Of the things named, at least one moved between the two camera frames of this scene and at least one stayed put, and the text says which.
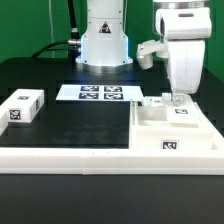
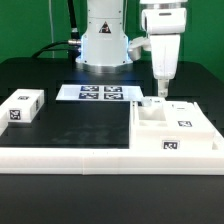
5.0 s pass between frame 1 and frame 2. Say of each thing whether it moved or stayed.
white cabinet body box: stayed
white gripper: moved
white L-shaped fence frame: stayed
